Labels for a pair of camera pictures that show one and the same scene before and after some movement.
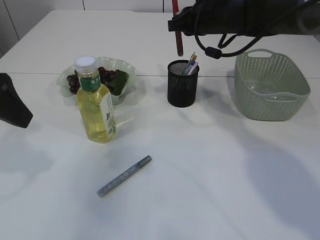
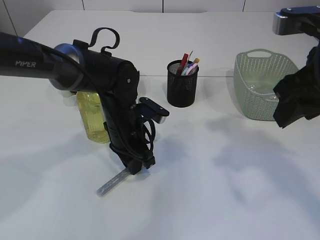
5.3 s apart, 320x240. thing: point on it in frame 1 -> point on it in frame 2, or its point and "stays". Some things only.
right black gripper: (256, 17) -> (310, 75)
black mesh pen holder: (182, 88) stays
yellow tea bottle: (96, 103) stays
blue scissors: (186, 71) stays
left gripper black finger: (13, 109) -> (122, 117)
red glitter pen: (175, 7) -> (182, 64)
